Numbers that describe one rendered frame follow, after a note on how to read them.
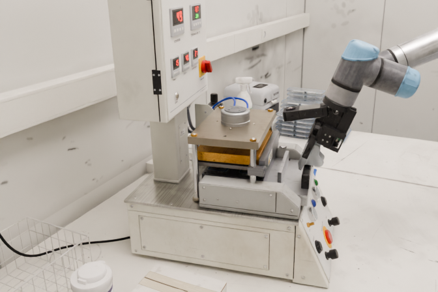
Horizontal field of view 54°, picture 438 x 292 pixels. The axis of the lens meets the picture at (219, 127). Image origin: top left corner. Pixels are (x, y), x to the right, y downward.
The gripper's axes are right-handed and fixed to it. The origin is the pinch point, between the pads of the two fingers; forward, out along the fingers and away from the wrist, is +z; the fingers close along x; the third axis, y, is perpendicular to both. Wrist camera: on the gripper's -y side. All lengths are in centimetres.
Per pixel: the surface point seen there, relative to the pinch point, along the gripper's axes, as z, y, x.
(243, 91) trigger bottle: 14, -31, 83
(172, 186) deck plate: 18.7, -29.7, -6.9
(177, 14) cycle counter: -27, -42, -8
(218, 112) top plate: -1.5, -27.0, 8.0
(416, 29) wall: -30, 51, 234
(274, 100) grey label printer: 18, -17, 100
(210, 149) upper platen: 2.5, -22.9, -8.2
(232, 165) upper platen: 3.1, -15.9, -10.0
